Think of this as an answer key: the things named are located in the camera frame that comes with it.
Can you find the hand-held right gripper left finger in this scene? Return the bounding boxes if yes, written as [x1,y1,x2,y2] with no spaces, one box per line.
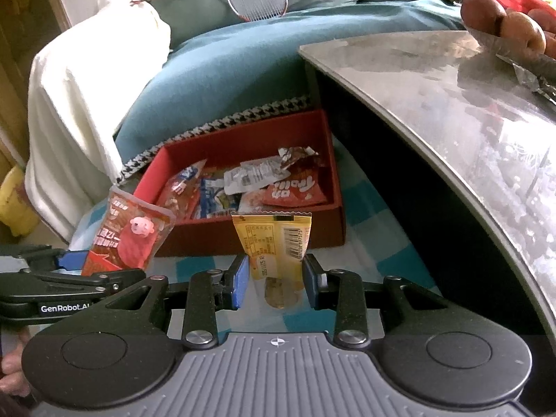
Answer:
[100,254,251,350]

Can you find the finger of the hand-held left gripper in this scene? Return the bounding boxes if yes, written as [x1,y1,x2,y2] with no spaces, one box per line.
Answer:
[22,268,146,293]
[0,247,90,271]

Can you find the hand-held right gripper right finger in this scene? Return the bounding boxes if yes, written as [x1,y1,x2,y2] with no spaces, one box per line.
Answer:
[303,254,441,350]

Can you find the red packet pink character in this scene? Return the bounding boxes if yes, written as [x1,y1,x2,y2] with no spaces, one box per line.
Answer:
[82,186,175,276]

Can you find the red cardboard box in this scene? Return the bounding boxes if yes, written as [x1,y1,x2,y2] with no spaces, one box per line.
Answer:
[134,109,347,258]

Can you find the yellow snack packet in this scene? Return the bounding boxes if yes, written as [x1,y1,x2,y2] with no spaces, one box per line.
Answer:
[231,211,313,310]

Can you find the blue white snack packet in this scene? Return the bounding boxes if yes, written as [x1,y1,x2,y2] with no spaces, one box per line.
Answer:
[191,177,244,220]

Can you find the red packet white letters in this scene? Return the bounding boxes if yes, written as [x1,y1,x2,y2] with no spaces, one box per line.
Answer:
[262,173,327,207]

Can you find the brown packet blue label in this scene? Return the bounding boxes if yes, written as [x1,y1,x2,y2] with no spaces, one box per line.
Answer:
[155,158,208,222]

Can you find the white packet orange picture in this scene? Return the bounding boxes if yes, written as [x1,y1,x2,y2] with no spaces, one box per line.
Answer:
[223,156,293,196]

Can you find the silver brown crinkled packet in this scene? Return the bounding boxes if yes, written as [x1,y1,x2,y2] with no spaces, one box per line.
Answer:
[278,145,327,169]

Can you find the person's left hand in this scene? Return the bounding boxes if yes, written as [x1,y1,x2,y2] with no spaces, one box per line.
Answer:
[0,341,32,400]

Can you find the yellow object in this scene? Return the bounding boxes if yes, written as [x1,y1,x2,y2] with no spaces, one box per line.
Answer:
[0,165,41,237]

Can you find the blue white checked cloth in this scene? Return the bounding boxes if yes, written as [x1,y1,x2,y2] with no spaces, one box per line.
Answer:
[69,137,439,340]

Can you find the white blanket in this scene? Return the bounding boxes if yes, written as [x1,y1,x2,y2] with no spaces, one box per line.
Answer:
[24,0,172,244]

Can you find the teal quilt houndstooth trim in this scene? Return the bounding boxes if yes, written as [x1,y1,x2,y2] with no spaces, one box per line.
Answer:
[114,0,467,185]

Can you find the grey marble coffee table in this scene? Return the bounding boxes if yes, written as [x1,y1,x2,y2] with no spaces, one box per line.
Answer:
[297,30,556,340]

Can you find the silver wrapper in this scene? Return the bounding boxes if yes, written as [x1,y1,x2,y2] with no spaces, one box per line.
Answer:
[497,54,556,105]

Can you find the glass fruit bowl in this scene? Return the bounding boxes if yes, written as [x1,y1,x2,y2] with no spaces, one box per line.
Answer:
[467,26,556,59]

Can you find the red apple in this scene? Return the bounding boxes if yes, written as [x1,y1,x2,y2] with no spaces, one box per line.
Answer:
[528,8,556,35]
[496,11,547,53]
[460,0,508,38]

